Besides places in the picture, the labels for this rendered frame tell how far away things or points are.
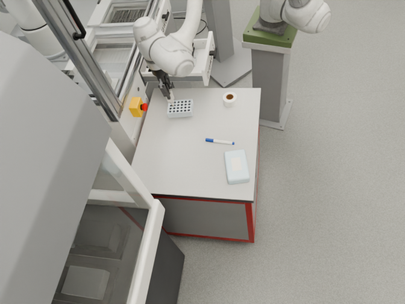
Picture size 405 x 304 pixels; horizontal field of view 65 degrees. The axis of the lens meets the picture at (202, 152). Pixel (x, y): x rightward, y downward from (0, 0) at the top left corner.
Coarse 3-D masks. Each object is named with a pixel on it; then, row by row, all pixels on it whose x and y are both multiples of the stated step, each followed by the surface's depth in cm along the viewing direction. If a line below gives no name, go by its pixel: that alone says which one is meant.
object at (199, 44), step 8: (200, 40) 168; (200, 48) 172; (200, 56) 169; (144, 64) 168; (200, 64) 166; (144, 72) 161; (192, 72) 156; (200, 72) 155; (144, 80) 165; (152, 80) 164; (176, 80) 161; (184, 80) 161; (192, 80) 160; (200, 80) 159
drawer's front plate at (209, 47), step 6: (210, 36) 163; (210, 42) 162; (210, 48) 162; (204, 54) 156; (204, 60) 154; (204, 66) 152; (210, 66) 164; (204, 72) 152; (204, 78) 155; (204, 84) 159
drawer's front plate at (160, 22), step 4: (164, 0) 186; (164, 4) 184; (160, 8) 182; (164, 8) 185; (168, 8) 192; (160, 12) 180; (164, 12) 185; (160, 16) 180; (156, 20) 177; (160, 20) 180; (164, 20) 186; (168, 20) 193; (160, 24) 180; (164, 24) 186; (160, 28) 180; (164, 28) 186; (164, 32) 186
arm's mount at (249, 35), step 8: (256, 8) 188; (256, 16) 184; (248, 24) 181; (288, 24) 178; (248, 32) 177; (256, 32) 177; (264, 32) 176; (288, 32) 174; (296, 32) 175; (248, 40) 179; (256, 40) 177; (264, 40) 175; (272, 40) 173; (280, 40) 171; (288, 40) 171
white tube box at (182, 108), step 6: (174, 102) 161; (180, 102) 160; (186, 102) 161; (192, 102) 160; (168, 108) 159; (174, 108) 159; (180, 108) 158; (186, 108) 157; (192, 108) 159; (168, 114) 158; (174, 114) 157; (180, 114) 157; (186, 114) 157; (192, 114) 158
